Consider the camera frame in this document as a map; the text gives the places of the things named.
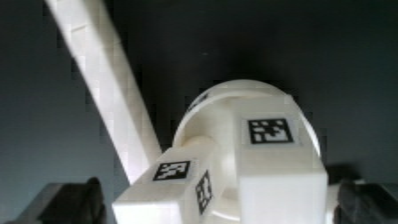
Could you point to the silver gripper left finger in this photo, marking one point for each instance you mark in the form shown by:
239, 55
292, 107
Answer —
68, 204

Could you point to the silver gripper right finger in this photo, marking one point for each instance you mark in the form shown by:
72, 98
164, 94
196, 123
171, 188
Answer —
367, 203

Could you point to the white stool leg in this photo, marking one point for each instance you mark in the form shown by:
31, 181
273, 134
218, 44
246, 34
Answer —
180, 194
280, 169

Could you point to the white U-shaped fence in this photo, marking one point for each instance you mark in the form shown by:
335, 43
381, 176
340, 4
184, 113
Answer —
97, 50

